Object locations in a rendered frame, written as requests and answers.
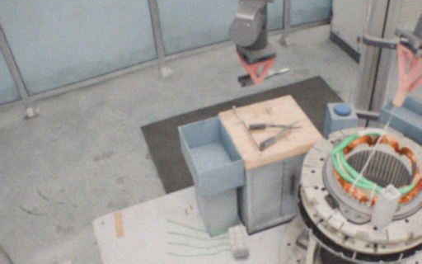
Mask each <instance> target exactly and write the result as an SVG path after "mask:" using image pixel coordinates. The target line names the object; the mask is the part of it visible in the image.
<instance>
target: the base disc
mask: <svg viewBox="0 0 422 264"><path fill-rule="evenodd" d="M304 229H305V228H304V226H303V225H302V222H301V220H300V218H299V216H298V215H297V216H296V217H295V218H294V219H293V220H292V222H291V223H290V224H289V226H288V227H287V228H286V230H285V232H284V235H283V237H282V240H281V244H280V253H279V256H280V264H300V260H301V258H302V257H306V256H307V251H306V250H304V249H302V248H301V247H299V246H297V245H296V241H297V240H298V238H299V236H300V234H301V233H302V232H303V230H304ZM320 250H321V245H320V244H319V246H318V251H317V256H316V260H315V262H317V263H318V264H322V263H321V254H320ZM416 254H417V255H416V257H412V258H411V259H410V260H408V261H406V264H422V253H420V254H418V253H416Z"/></svg>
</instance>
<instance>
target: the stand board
mask: <svg viewBox="0 0 422 264"><path fill-rule="evenodd" d="M267 103H268V104H269V106H270V108H271V109H272V110H273V116H270V114H269V113H268V111H266V110H265V109H266V104H267ZM236 111H238V113H239V115H240V116H241V118H242V119H243V121H244V122H245V124H246V127H247V129H248V124H255V123H266V124H267V125H289V124H292V123H294V122H296V121H298V123H297V124H295V125H293V127H295V126H302V128H298V129H294V130H289V131H288V139H286V138H285V136H284V135H282V136H281V137H279V138H278V139H277V140H275V142H274V143H273V144H271V145H270V146H268V147H266V148H263V149H261V151H262V156H261V157H260V156H259V154H258V152H257V151H256V148H255V147H254V145H253V143H252V142H251V141H250V139H249V137H248V136H247V134H246V132H245V130H244V129H243V128H242V126H241V123H240V121H239V120H238V119H237V118H236V116H235V115H234V113H233V111H226V112H222V113H219V114H218V116H220V118H221V120H222V121H223V122H224V124H225V126H226V128H227V130H228V132H229V134H230V135H231V136H232V139H233V142H234V144H235V145H236V146H237V148H238V149H239V151H240V154H241V155H242V157H243V159H244V168H245V169H246V170H248V169H252V168H255V167H260V165H264V164H266V163H272V162H274V161H279V160H281V159H285V158H289V157H292V156H295V155H299V154H302V153H307V152H309V151H310V150H311V148H312V146H313V145H314V144H315V143H316V142H318V141H319V140H320V139H322V137H321V135H320V134H319V133H318V131H317V129H316V128H315V126H314V125H313V124H312V122H311V121H310V120H309V119H308V118H307V117H306V116H305V114H304V113H303V112H302V110H301V109H300V107H299V106H298V105H297V103H296V102H295V101H294V99H292V97H291V96H290V95H288V96H285V97H279V98H275V99H273V100H269V101H263V102H259V103H256V104H253V105H249V106H243V107H240V108H236ZM281 131H282V129H274V130H272V129H266V130H255V131H250V133H251V134H252V135H253V137H254V139H255V141H256V142H257V144H258V146H259V147H260V142H262V141H265V140H267V139H268V138H269V137H271V136H275V135H276V134H277V133H278V132H281Z"/></svg>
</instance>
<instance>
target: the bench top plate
mask: <svg viewBox="0 0 422 264"><path fill-rule="evenodd" d="M121 211H122V218H123V225H124V237H123V238H116V232H115V221H114V214H113V213H114V212H112V213H109V214H106V215H103V216H101V217H99V218H97V219H94V220H93V225H94V230H95V234H96V241H97V245H98V249H99V253H100V255H101V260H102V264H280V256H279V253H280V244H281V240H282V237H283V235H284V232H285V230H286V228H287V227H288V226H289V224H290V223H291V222H290V223H287V224H282V225H280V226H277V228H274V229H270V230H266V231H264V232H261V233H257V234H254V235H251V236H248V235H247V237H248V244H249V248H250V256H248V260H247V261H245V262H235V258H233V256H232V252H231V251H223V252H220V251H222V250H231V245H229V244H221V245H218V246H216V247H211V246H214V245H217V244H220V243H230V240H231V239H230V238H222V237H229V233H225V234H220V235H218V236H215V237H212V238H220V239H215V240H204V239H199V238H209V239H212V238H211V237H210V235H209V233H205V232H202V231H199V230H203V231H206V232H208V229H207V228H206V227H205V223H204V220H203V218H202V215H201V213H200V212H199V208H198V203H197V197H196V196H195V186H192V187H189V188H186V189H184V190H181V191H176V192H173V193H171V194H168V195H165V196H161V197H158V198H155V200H154V199H152V200H150V201H148V202H146V201H145V203H142V204H141V203H140V204H138V205H133V206H130V207H128V208H125V209H122V210H121ZM165 219H167V220H171V221H174V222H177V223H179V224H175V223H172V222H169V221H167V220H165ZM180 224H183V225H187V226H190V227H192V228H194V229H190V228H189V227H186V226H183V225H180ZM195 229H199V230H195ZM166 232H173V233H166ZM177 233H180V234H185V235H190V236H194V237H197V238H192V237H189V236H184V235H179V234H177ZM166 242H167V243H166ZM169 243H181V244H187V245H191V246H196V247H190V246H186V245H178V244H169ZM197 247H201V248H197ZM206 247H209V248H206ZM166 252H167V253H166ZM217 252H220V253H218V254H215V255H212V256H201V255H197V256H190V257H181V256H175V255H171V254H168V253H172V254H176V255H195V254H200V253H203V254H214V253H217Z"/></svg>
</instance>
